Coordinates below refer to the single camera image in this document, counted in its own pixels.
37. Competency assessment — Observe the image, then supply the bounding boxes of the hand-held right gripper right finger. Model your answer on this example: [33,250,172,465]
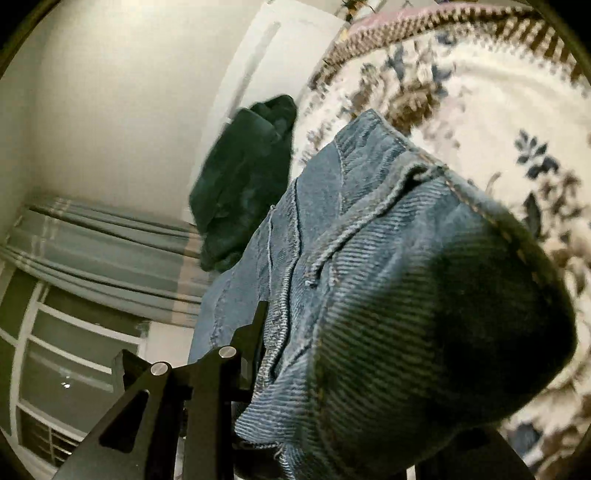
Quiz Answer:
[406,427,525,480]

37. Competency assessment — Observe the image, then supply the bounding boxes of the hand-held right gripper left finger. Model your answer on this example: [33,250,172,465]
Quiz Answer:
[50,300,270,480]

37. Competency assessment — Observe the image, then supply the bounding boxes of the blue denim pants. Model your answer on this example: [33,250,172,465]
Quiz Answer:
[187,108,579,480]

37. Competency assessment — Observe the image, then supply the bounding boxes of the dark green blanket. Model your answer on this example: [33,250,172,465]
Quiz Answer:
[188,94,299,274]

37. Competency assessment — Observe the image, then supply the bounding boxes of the grey-green curtain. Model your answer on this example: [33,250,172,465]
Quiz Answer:
[0,196,219,325]

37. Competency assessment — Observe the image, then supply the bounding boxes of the white framed window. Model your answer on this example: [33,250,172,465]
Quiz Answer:
[0,265,149,477]

